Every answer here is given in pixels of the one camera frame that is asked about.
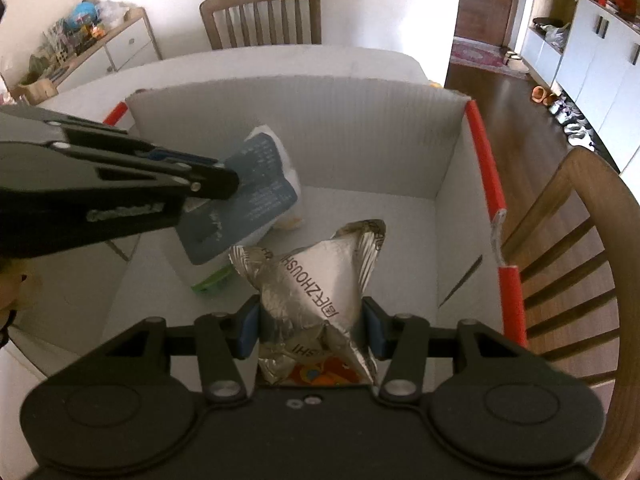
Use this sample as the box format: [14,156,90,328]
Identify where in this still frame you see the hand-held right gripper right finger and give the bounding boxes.
[361,296,532,404]

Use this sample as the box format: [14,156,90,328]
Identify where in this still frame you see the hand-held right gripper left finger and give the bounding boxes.
[102,294,262,402]

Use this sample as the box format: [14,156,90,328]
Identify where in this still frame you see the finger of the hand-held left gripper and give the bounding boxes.
[61,125,223,170]
[92,156,242,201]

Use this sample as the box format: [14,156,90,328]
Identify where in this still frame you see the blue and white packet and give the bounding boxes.
[175,124,304,267]

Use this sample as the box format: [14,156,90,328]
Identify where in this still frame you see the silver foil snack packet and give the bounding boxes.
[229,219,387,387]

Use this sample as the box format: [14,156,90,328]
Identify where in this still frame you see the white corrugated box red edges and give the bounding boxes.
[101,77,529,387]

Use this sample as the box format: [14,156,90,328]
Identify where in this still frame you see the green packet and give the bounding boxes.
[192,265,234,297]

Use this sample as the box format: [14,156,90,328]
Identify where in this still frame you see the wooden sideboard with white drawers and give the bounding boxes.
[10,7,164,107]

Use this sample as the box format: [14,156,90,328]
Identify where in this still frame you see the clear plastic bag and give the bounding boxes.
[97,0,132,26]

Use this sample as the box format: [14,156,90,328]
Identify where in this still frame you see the row of shoes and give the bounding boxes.
[547,92,600,149]

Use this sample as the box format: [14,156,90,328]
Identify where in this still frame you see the red patterned rug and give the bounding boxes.
[449,37,531,81]

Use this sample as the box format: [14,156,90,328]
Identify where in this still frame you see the dark wooden door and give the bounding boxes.
[459,0,522,52]

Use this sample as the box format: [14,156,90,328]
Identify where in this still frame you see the grey plastic bag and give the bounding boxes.
[542,22,572,52]

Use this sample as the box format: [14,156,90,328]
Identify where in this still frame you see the white tall cabinet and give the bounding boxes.
[520,0,640,172]

